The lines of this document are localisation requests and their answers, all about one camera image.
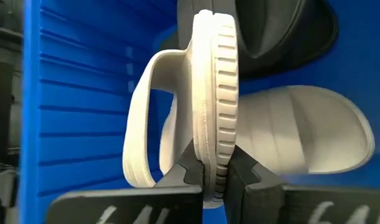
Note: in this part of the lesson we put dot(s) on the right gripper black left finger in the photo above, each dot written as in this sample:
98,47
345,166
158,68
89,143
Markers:
130,205

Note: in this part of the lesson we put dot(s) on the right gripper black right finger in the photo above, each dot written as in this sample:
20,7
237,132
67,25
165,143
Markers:
270,202

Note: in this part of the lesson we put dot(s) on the grey slide sandal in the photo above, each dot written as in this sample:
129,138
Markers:
208,93
301,124

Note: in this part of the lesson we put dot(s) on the black slide sandal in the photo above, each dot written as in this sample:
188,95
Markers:
286,37

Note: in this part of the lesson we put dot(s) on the blue plastic bin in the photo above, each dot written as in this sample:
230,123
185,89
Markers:
84,93

